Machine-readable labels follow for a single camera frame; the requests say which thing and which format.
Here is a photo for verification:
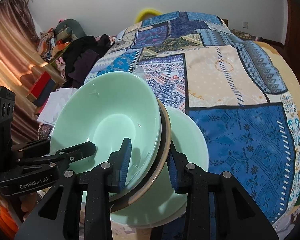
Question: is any large pink bowl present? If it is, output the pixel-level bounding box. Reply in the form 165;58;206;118
108;100;172;212

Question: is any large mint green plate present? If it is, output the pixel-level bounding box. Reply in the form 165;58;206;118
110;104;210;228

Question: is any small mint green bowl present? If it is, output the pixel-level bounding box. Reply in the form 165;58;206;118
50;72;161;200

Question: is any left hand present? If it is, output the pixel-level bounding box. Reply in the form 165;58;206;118
21;190;45;212

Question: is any white paper sheet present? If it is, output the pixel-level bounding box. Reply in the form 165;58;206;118
37;88;77;126

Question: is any red box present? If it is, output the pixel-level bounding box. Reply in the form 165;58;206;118
27;72;57;107

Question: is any blue patchwork tablecloth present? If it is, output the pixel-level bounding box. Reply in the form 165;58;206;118
86;11;300;238

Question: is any pink curtain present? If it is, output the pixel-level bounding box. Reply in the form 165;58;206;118
0;0;63;144

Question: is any black clothes pile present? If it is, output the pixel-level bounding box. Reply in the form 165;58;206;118
62;34;112;88

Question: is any grey green plush toy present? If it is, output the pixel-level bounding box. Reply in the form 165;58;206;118
55;19;86;39

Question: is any yellow chair back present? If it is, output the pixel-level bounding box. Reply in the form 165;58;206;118
135;8;162;23

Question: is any brown wooden door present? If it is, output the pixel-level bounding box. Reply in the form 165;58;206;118
284;0;300;84

